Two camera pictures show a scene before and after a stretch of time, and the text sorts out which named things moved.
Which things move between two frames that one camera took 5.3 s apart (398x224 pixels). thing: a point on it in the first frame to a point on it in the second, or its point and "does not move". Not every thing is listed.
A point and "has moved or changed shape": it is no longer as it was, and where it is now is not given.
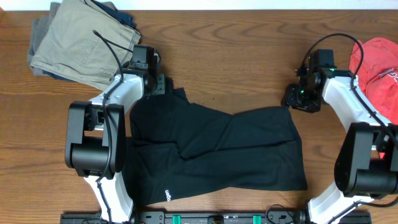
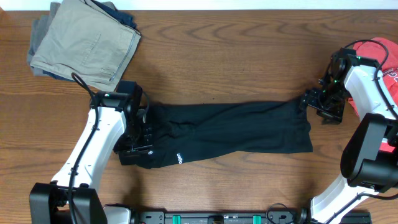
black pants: x=174 y=149 has moved or changed shape
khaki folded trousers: x=69 y=46 does not move
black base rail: x=213 y=217 does not move
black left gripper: x=161 y=88 to x=146 y=145
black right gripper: x=289 y=98 to x=309 y=98
